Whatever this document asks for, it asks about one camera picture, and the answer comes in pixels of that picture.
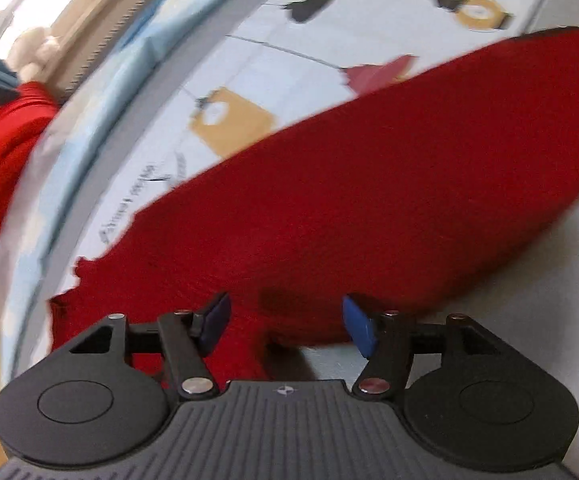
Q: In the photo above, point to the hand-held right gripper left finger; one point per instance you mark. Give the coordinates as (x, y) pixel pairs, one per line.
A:
(217, 321)

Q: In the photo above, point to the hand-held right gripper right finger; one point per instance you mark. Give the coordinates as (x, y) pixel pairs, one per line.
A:
(358, 325)

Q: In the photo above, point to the red knitted sweater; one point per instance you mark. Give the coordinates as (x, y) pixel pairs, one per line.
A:
(369, 185)

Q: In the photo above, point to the red pillow at headboard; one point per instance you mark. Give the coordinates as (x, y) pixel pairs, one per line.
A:
(4, 160)

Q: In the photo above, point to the light blue quilt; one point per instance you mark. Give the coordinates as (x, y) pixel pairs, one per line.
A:
(134, 55)

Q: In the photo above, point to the printed grey bed sheet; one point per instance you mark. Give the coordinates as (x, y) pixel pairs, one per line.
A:
(319, 35)

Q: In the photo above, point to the white plush toy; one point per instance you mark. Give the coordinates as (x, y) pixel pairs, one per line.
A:
(31, 52)

